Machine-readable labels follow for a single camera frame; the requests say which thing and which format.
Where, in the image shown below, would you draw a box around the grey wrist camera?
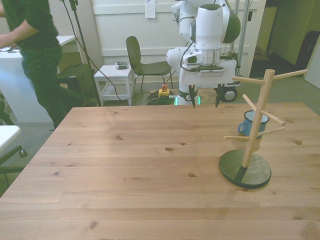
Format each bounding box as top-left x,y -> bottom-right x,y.
191,65 -> 225,77

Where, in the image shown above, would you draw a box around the white desk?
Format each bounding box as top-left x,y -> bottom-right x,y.
0,34 -> 83,124

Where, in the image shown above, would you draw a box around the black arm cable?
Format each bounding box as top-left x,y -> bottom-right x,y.
172,14 -> 201,68

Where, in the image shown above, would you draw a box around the person in dark clothes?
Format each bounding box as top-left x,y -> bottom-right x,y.
0,0 -> 99,131

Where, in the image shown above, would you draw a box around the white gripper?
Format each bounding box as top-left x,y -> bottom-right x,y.
179,59 -> 238,110

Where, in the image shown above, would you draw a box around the black box case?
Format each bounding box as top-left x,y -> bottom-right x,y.
56,63 -> 99,106

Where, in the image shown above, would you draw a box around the coiled floor cables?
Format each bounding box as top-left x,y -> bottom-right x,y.
146,90 -> 176,106

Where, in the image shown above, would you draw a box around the dark shell chair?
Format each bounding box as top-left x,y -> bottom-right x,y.
125,35 -> 173,92

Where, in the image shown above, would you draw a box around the white paper sheet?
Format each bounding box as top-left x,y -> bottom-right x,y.
144,0 -> 157,19

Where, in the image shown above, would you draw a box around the black tripod stand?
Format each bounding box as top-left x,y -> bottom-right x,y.
59,0 -> 102,107

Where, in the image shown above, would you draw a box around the yellow red emergency stop button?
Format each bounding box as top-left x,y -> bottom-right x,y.
158,84 -> 171,99

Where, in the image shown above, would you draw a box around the aluminium frame pole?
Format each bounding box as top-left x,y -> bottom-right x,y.
231,0 -> 251,78

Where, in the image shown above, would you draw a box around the desk clutter electronics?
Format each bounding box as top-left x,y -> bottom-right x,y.
0,44 -> 21,53

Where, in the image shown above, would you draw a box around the long black floor cable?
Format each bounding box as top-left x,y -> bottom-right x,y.
61,0 -> 161,102

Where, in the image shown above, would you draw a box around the wooden mug tree black base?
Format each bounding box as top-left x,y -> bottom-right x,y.
219,69 -> 309,190

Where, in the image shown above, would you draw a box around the blue enamel mug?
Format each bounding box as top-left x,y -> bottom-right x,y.
236,110 -> 270,138

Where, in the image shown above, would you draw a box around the white wheeled cart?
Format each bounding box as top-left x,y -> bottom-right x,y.
219,49 -> 241,103

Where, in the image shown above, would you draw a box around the white rounded table top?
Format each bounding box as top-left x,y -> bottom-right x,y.
0,124 -> 21,154

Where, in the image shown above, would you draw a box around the white board panel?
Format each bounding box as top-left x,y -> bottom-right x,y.
304,37 -> 320,90

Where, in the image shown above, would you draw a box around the white side table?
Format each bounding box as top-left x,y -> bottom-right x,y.
93,64 -> 135,107

